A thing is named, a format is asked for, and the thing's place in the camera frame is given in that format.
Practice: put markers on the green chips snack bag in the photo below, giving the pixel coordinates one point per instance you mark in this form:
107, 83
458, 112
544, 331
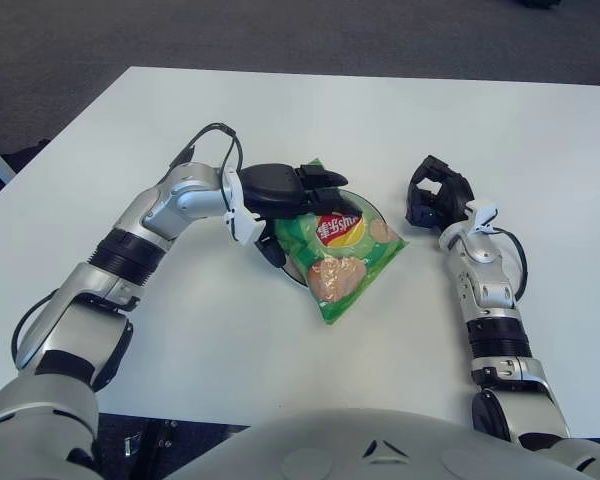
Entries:
335, 270

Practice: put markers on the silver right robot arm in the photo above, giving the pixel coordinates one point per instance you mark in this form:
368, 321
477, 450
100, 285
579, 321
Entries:
487, 280

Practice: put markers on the grey robot torso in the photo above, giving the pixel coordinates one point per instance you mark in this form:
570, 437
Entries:
340, 445

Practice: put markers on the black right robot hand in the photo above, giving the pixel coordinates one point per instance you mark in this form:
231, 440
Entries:
457, 197

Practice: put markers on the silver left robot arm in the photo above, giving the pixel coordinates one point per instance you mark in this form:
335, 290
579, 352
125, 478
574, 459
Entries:
145, 220

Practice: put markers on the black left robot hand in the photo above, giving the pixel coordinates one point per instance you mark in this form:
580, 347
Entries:
272, 187

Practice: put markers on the white plate with black rim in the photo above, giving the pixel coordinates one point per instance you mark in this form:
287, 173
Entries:
367, 207

